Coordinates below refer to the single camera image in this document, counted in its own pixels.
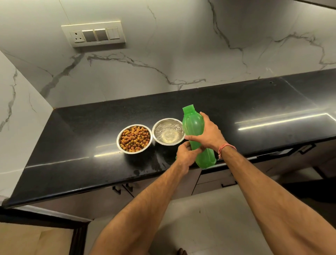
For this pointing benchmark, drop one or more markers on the steel water bowl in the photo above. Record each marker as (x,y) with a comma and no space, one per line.
(155,140)

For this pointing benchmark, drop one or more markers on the green water bottle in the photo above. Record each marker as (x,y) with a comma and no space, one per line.
(193,123)

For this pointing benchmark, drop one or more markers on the person's right hand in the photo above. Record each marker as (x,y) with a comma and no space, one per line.
(211,136)

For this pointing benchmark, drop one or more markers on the brown drawer front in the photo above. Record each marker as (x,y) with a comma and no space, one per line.
(283,163)
(204,189)
(212,176)

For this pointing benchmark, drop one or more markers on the black door frame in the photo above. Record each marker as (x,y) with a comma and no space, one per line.
(39,218)

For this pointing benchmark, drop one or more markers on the person's left forearm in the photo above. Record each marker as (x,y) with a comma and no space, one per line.
(139,215)

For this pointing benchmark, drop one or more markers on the person's right forearm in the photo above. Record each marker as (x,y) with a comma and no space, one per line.
(275,207)

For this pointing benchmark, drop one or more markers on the clear water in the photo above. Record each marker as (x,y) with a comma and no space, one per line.
(168,132)

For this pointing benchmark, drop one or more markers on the brown wall cabinet door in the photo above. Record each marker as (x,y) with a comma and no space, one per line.
(320,2)

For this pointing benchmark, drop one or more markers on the person's left foot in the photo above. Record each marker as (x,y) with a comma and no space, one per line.
(182,252)

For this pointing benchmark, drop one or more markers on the white switch panel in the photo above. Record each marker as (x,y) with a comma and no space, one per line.
(119,26)

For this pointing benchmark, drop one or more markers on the steel food bowl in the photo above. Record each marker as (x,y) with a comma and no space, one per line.
(119,149)

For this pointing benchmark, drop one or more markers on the person's left hand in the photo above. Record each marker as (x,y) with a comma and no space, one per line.
(185,157)

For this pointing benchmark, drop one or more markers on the brown base cabinet door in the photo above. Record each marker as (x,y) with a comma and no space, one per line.
(189,184)
(84,202)

